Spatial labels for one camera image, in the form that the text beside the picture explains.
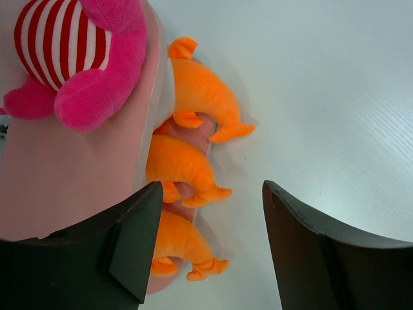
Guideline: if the orange plush toy right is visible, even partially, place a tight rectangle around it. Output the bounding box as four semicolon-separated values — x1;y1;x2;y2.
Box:
168;37;255;143

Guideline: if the pink two-tier wooden shelf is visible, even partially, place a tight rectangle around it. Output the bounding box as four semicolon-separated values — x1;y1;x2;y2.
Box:
0;0;220;296

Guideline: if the white pink plush face down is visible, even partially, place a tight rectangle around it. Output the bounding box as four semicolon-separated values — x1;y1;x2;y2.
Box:
1;0;147;131

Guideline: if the orange plush toy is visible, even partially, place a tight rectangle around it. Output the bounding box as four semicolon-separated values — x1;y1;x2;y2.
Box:
150;211;230;282
168;37;255;143
146;134;232;209

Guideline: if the orange plush toy left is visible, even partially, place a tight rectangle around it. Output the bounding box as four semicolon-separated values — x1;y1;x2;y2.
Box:
150;211;230;282

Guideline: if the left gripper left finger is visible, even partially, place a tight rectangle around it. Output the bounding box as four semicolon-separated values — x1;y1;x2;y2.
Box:
1;182;163;309

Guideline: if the orange plush toy middle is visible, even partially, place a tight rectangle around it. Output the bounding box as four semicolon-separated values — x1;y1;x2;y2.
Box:
146;134;232;209

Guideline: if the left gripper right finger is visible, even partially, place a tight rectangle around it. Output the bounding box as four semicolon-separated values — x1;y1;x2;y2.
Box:
262;180;412;309

